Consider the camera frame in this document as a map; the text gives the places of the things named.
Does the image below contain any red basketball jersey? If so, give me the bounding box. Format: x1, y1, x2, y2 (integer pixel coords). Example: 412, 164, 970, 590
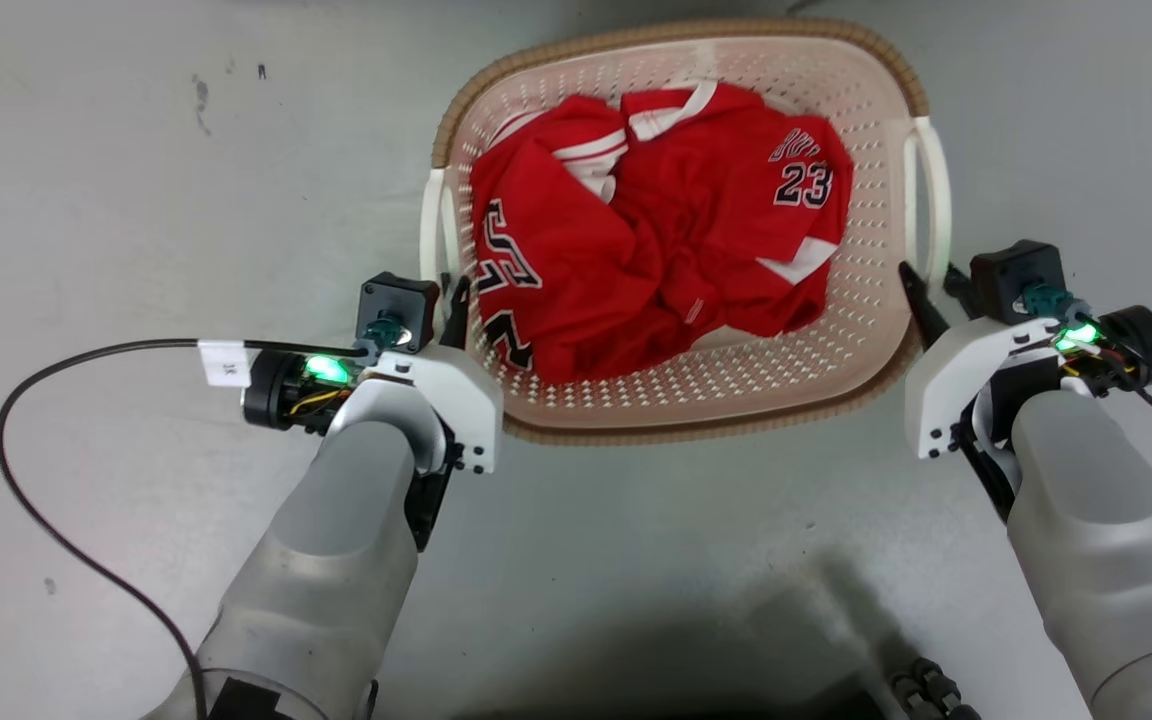
470, 82, 855, 386

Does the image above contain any beige plastic laundry basket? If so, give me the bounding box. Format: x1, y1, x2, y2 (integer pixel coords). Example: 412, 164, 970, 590
419, 18, 953, 447

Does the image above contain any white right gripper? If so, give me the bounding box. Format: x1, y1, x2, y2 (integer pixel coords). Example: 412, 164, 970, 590
897, 261, 1061, 461

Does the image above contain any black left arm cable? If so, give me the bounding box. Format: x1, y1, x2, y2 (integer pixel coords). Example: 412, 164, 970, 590
0, 338, 379, 720

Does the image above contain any white left cable label tag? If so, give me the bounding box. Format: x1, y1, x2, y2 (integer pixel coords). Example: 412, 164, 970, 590
197, 340, 253, 388

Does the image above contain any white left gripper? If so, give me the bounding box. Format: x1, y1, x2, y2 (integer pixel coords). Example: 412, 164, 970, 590
354, 273, 505, 476

